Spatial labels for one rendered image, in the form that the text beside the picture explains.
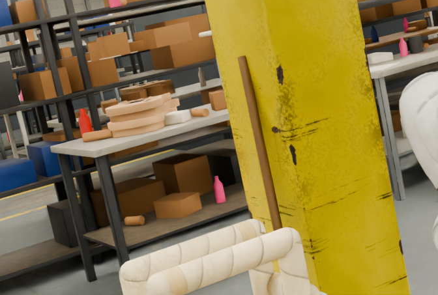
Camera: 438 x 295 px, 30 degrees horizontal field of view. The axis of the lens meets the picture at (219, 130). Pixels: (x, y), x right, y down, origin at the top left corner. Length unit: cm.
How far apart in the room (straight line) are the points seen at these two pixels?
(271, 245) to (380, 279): 119
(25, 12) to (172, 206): 163
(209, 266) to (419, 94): 47
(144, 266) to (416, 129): 48
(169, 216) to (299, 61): 332
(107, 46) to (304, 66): 326
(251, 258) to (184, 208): 416
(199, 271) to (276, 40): 107
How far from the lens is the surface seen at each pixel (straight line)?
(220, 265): 92
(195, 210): 517
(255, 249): 94
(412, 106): 124
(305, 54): 195
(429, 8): 739
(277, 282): 103
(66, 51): 1102
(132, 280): 97
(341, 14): 202
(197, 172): 614
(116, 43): 513
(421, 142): 124
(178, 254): 99
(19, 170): 554
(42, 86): 554
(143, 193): 594
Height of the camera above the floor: 147
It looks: 8 degrees down
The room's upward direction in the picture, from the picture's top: 12 degrees counter-clockwise
